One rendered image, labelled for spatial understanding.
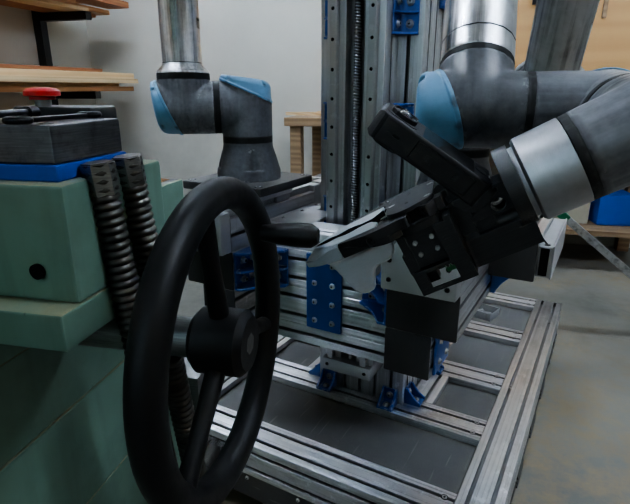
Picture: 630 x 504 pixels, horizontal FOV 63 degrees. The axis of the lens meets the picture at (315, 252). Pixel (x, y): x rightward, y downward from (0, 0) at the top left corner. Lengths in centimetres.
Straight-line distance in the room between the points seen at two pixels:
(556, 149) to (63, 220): 37
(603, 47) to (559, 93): 326
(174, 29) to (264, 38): 277
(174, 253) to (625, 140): 33
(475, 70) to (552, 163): 15
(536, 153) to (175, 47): 91
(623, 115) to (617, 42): 337
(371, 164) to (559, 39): 44
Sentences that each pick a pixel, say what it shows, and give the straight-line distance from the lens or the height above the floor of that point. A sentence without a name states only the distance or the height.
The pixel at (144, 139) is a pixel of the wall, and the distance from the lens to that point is 444.
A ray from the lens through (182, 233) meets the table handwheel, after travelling 36.
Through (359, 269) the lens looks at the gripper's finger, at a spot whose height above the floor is 86.
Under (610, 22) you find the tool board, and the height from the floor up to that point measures 140.
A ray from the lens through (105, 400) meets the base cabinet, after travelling 66.
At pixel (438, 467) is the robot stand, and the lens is 129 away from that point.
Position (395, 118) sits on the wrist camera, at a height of 100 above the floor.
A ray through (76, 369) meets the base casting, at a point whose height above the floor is 75.
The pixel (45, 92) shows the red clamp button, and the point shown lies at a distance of 52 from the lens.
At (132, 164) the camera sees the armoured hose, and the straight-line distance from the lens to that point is 45.
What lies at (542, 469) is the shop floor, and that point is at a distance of 170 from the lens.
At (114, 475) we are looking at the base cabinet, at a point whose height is 59.
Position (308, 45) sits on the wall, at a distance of 386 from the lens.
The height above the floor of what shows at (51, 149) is 98.
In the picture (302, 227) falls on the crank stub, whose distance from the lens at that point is 49.
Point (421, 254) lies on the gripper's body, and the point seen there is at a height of 88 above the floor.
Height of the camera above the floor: 103
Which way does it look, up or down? 18 degrees down
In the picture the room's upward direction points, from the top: straight up
